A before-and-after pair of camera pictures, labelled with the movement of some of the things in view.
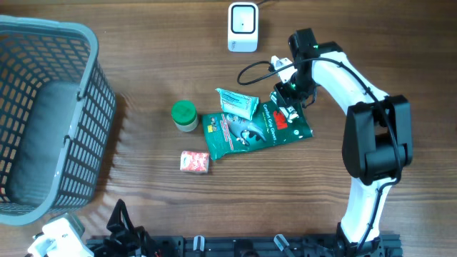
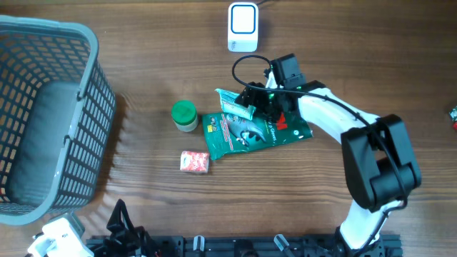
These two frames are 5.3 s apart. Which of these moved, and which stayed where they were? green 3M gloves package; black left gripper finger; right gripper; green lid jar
Moved: right gripper
Stayed: green lid jar; green 3M gloves package; black left gripper finger
